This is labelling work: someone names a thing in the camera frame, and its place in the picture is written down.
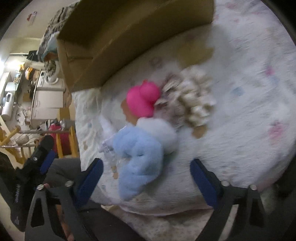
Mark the light blue plush whale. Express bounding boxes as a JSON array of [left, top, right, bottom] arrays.
[[112, 118, 178, 201]]

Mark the beige lace fabric bundle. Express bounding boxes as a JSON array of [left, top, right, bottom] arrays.
[[154, 65, 216, 129]]

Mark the pink rubber duck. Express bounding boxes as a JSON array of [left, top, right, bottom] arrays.
[[126, 79, 161, 118]]

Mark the grey trousers leg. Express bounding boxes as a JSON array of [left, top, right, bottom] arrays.
[[43, 158, 81, 187]]

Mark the red suitcase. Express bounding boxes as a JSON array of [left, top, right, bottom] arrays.
[[49, 123, 71, 157]]

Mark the yellow wooden chair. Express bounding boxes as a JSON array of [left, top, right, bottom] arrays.
[[55, 126, 79, 158]]

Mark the white rice cooker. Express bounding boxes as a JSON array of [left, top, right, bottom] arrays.
[[1, 92, 15, 121]]

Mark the white kitchen cabinet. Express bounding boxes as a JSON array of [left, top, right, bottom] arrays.
[[30, 69, 67, 128]]

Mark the white patterned bed quilt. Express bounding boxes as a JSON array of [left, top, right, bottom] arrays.
[[72, 1, 295, 216]]

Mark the brown cardboard box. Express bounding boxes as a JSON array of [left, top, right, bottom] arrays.
[[57, 0, 214, 92]]

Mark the knitted patterned blanket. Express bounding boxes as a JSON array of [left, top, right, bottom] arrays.
[[36, 5, 80, 63]]

